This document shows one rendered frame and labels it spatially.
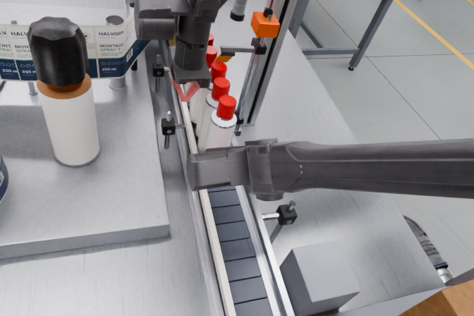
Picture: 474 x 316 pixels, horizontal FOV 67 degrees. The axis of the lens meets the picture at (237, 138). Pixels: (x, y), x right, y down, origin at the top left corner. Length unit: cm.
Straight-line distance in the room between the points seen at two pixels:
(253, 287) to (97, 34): 61
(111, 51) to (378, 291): 78
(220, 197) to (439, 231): 169
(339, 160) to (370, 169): 4
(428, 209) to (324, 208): 150
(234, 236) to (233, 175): 22
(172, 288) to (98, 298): 13
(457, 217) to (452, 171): 211
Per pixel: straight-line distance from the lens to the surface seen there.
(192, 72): 66
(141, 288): 72
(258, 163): 48
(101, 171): 79
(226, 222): 73
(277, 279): 62
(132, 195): 75
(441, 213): 238
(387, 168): 36
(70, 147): 76
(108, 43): 88
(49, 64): 63
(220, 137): 69
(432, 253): 158
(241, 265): 70
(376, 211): 96
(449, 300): 54
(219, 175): 52
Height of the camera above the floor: 151
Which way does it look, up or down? 46 degrees down
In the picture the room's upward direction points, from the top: 17 degrees clockwise
